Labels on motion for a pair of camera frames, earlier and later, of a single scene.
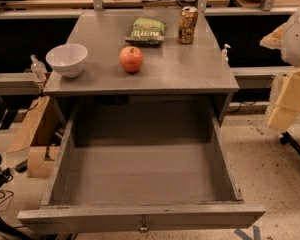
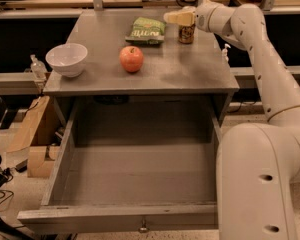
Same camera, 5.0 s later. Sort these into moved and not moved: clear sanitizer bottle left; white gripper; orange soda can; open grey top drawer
Moved: white gripper
Not moved: orange soda can; clear sanitizer bottle left; open grey top drawer
